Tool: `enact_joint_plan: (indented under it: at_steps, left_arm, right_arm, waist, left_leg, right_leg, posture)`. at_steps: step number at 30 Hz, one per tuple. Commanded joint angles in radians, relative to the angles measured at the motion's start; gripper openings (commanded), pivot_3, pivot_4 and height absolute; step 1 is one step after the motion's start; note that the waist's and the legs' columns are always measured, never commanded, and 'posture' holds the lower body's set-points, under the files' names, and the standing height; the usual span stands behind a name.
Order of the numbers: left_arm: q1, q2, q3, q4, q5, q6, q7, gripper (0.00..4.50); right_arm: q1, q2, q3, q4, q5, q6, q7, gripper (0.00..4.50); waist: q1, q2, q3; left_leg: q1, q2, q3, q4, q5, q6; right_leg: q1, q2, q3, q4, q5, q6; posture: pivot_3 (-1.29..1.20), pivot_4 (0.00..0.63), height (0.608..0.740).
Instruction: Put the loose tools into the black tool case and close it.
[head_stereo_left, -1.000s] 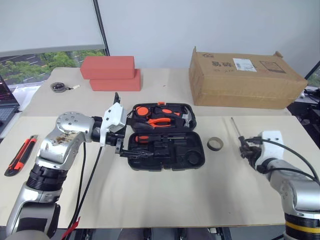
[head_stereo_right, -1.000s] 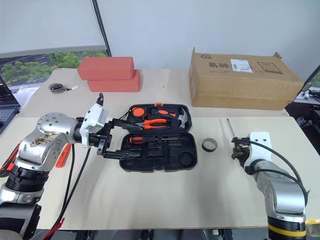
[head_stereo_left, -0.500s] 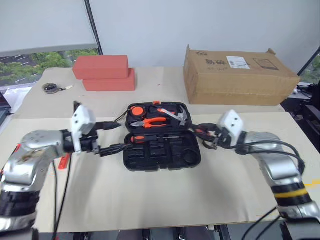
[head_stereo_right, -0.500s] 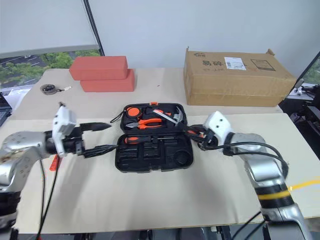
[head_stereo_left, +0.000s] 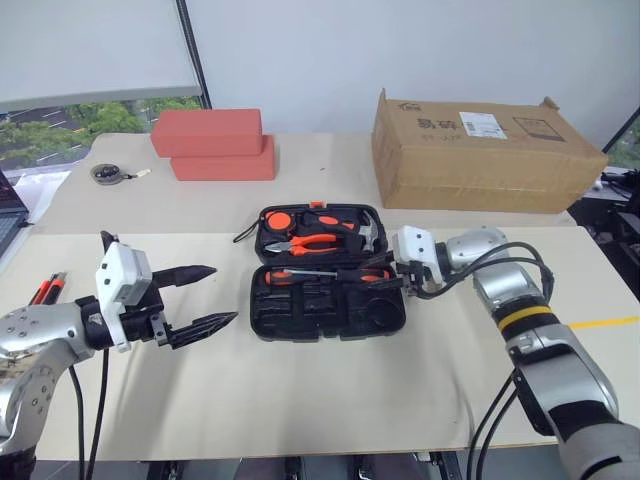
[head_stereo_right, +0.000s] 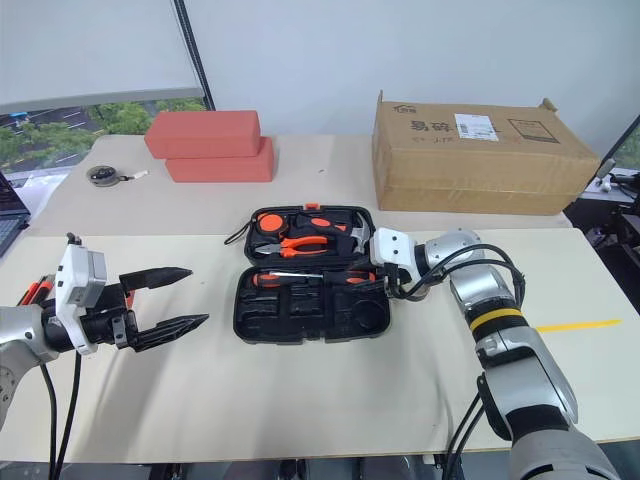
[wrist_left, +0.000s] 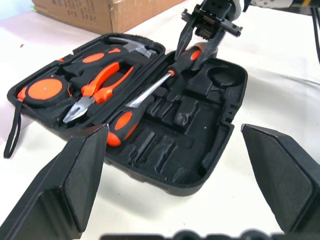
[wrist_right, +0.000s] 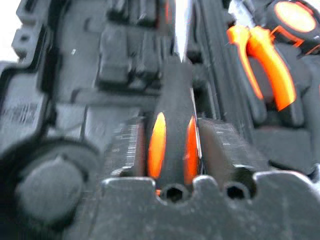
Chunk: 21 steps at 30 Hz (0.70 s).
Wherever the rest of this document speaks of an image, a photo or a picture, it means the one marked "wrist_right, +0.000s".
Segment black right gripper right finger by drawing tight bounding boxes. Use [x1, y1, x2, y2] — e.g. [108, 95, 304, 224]
[197, 117, 271, 177]

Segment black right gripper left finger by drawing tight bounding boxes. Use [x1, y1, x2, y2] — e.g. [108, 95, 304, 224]
[101, 116, 149, 181]

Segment black and orange handled tool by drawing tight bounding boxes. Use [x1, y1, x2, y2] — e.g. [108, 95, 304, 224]
[145, 0, 204, 196]

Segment black plastic tool case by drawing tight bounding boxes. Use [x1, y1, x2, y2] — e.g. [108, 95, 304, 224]
[0, 0, 320, 240]

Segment round black and orange tool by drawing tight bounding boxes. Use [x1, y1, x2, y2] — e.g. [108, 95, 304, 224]
[264, 0, 320, 56]

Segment round black tool handle end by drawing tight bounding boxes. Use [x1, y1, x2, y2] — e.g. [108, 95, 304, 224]
[14, 154, 86, 226]

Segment orange handled pliers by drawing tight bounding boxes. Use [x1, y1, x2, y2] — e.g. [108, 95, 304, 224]
[226, 24, 298, 112]

